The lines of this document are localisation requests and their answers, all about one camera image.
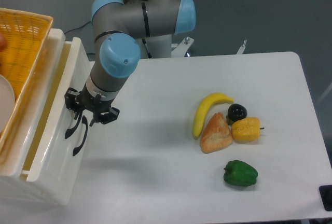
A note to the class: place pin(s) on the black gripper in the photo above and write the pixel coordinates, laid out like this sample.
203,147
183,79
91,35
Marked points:
83,100

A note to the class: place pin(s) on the black top drawer handle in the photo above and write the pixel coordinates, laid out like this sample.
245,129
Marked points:
70,131

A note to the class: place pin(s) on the black drawer handle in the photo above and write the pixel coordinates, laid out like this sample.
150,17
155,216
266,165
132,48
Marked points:
82,132
70,131

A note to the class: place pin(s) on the white drawer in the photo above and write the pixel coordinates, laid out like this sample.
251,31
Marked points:
54,160

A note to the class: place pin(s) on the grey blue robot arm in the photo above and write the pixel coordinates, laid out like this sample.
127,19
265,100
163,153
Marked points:
117,26

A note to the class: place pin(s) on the white drawer cabinet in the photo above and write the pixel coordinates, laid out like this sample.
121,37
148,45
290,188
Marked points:
21,145

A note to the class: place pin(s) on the white plate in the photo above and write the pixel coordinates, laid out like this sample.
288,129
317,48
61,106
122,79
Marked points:
7,101

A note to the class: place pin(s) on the yellow woven basket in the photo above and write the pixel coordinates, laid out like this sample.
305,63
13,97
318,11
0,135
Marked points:
26,33

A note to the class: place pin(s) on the yellow banana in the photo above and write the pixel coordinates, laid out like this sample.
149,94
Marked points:
203,108

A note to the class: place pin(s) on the orange bread pastry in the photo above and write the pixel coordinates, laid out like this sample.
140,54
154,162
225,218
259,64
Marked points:
216,135

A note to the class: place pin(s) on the dark purple eggplant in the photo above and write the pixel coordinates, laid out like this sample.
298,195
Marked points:
235,112

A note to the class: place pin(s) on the yellow bell pepper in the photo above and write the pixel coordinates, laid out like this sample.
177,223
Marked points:
246,130

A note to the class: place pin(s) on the green bell pepper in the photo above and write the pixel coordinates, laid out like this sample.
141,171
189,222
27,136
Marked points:
239,173

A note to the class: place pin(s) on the black corner object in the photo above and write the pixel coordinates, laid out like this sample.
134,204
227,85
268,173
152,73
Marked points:
326,196

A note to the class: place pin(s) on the black lower drawer handle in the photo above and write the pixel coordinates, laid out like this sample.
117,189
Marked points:
82,132

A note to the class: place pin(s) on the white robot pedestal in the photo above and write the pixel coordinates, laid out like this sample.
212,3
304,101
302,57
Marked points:
162,47

